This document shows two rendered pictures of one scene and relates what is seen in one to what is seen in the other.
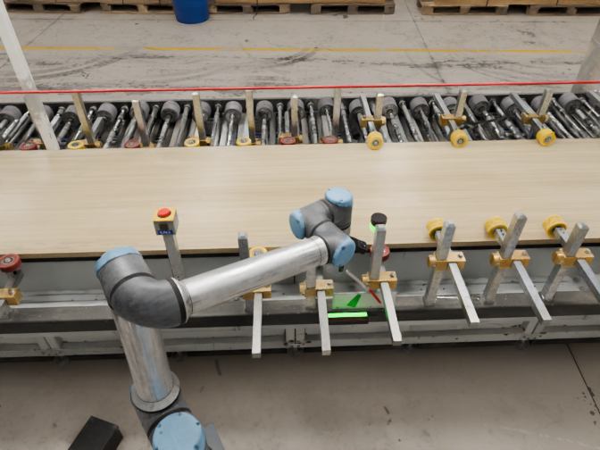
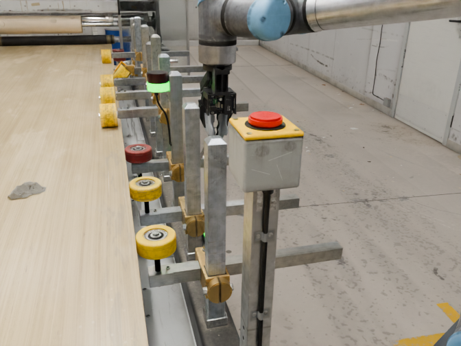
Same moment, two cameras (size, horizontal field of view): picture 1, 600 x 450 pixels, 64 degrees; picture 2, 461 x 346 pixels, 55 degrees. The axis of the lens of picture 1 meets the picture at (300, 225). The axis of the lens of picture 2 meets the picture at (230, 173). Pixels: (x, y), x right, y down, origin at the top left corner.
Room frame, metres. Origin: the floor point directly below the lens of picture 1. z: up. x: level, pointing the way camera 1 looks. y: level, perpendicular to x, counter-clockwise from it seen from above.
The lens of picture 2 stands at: (1.41, 0.94, 1.38)
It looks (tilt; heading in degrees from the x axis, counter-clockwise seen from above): 24 degrees down; 257
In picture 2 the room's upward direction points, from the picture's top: 1 degrees clockwise
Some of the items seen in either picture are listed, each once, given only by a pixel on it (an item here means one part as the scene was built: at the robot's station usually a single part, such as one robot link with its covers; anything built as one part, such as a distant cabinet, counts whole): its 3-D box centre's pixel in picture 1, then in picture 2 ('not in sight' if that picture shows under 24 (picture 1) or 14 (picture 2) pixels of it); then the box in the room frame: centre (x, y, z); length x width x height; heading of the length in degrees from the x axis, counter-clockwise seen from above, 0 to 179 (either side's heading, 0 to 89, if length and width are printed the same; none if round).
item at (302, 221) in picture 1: (312, 221); (258, 16); (1.13, -0.04, 1.30); 0.12 x 0.12 x 0.09; 35
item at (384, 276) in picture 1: (378, 279); (175, 165); (1.29, -0.32, 0.85); 0.14 x 0.06 x 0.05; 92
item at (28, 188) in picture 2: not in sight; (25, 187); (1.67, -0.09, 0.91); 0.09 x 0.07 x 0.02; 36
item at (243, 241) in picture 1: (247, 279); (215, 250); (1.27, 0.21, 0.88); 0.04 x 0.04 x 0.48; 2
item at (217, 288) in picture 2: (254, 290); (212, 273); (1.27, 0.18, 0.81); 0.14 x 0.06 x 0.05; 92
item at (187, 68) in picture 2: not in sight; (170, 69); (1.21, -1.34, 0.95); 0.37 x 0.03 x 0.03; 2
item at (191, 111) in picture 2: (311, 277); (192, 196); (1.28, -0.04, 0.87); 0.04 x 0.04 x 0.48; 2
